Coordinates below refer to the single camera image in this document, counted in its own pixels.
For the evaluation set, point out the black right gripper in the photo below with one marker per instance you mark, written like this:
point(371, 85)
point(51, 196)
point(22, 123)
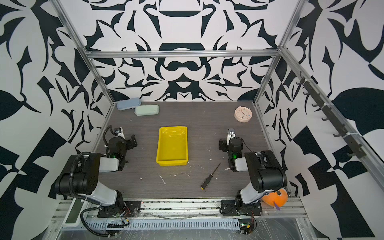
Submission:
point(224, 143)

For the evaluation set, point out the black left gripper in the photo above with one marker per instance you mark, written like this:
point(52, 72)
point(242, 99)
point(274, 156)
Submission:
point(130, 144)

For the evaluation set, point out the black yellow screwdriver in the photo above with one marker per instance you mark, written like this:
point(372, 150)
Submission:
point(208, 179)

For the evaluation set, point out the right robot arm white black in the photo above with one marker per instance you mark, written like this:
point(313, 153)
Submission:
point(266, 176)

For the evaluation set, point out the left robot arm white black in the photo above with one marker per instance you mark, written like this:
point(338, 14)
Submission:
point(80, 177)

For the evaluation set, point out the yellow plastic bin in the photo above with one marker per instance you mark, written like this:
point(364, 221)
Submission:
point(172, 146)

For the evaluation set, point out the green glasses case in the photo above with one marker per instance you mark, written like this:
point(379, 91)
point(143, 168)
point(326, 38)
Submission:
point(147, 110)

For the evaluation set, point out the pink round alarm clock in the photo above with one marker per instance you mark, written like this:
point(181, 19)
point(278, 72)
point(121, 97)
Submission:
point(243, 114)

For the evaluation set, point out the blue glasses case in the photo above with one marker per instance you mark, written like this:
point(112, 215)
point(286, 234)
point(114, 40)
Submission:
point(128, 104)

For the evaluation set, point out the orange round plush toy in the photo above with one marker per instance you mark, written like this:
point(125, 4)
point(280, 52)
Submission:
point(276, 199)

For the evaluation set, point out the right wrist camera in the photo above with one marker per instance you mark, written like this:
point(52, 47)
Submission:
point(230, 135)

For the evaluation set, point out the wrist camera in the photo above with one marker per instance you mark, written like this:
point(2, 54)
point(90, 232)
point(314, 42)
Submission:
point(119, 132)
point(230, 135)

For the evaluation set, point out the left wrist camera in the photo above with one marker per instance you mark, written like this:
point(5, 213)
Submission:
point(119, 132)

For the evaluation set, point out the white slotted cable duct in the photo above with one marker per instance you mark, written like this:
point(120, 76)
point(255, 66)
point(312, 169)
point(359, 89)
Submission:
point(162, 224)

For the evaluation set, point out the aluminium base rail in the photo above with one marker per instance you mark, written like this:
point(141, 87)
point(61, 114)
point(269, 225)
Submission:
point(169, 209)

